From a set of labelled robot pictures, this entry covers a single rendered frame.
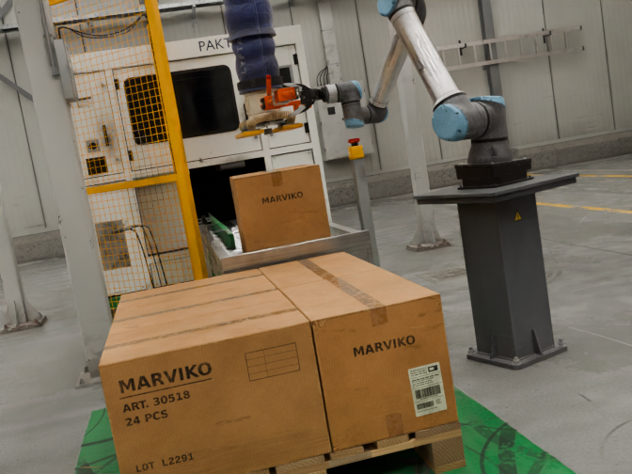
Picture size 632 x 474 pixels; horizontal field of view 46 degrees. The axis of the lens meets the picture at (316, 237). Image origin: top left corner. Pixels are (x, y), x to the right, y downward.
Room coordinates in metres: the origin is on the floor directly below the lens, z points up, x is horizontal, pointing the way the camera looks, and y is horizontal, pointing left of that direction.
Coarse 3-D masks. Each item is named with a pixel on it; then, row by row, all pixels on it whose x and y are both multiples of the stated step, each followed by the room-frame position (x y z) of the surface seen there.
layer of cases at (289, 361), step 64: (320, 256) 3.30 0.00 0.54; (128, 320) 2.54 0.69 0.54; (192, 320) 2.36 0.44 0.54; (256, 320) 2.21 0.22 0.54; (320, 320) 2.09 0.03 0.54; (384, 320) 2.12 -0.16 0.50; (128, 384) 1.98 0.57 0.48; (192, 384) 2.01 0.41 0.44; (256, 384) 2.05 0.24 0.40; (320, 384) 2.08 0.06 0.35; (384, 384) 2.12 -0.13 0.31; (448, 384) 2.15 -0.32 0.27; (128, 448) 1.98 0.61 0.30; (192, 448) 2.01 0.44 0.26; (256, 448) 2.04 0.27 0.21; (320, 448) 2.07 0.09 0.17
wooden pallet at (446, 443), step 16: (416, 432) 2.13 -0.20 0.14; (432, 432) 2.14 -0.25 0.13; (448, 432) 2.15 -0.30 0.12; (352, 448) 2.09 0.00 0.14; (368, 448) 2.12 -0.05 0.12; (384, 448) 2.11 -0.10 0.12; (400, 448) 2.12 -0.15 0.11; (416, 448) 2.30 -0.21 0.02; (432, 448) 2.14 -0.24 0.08; (448, 448) 2.14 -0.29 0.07; (288, 464) 2.05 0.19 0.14; (304, 464) 2.06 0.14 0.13; (320, 464) 2.07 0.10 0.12; (336, 464) 2.08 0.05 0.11; (432, 464) 2.16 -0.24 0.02; (448, 464) 2.14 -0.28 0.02; (464, 464) 2.15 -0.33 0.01
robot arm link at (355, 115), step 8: (344, 104) 3.52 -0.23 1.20; (352, 104) 3.51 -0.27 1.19; (360, 104) 3.54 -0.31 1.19; (344, 112) 3.53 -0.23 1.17; (352, 112) 3.50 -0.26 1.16; (360, 112) 3.52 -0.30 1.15; (368, 112) 3.55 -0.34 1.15; (344, 120) 3.53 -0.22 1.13; (352, 120) 3.50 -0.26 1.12; (360, 120) 3.51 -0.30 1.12; (368, 120) 3.56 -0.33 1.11; (352, 128) 3.57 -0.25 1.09
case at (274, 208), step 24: (288, 168) 3.57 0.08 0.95; (312, 168) 3.42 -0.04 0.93; (240, 192) 3.38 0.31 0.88; (264, 192) 3.39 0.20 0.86; (288, 192) 3.41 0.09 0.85; (312, 192) 3.42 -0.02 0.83; (240, 216) 3.38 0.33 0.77; (264, 216) 3.39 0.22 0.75; (288, 216) 3.40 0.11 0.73; (312, 216) 3.42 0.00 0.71; (264, 240) 3.39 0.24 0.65; (288, 240) 3.40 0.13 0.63
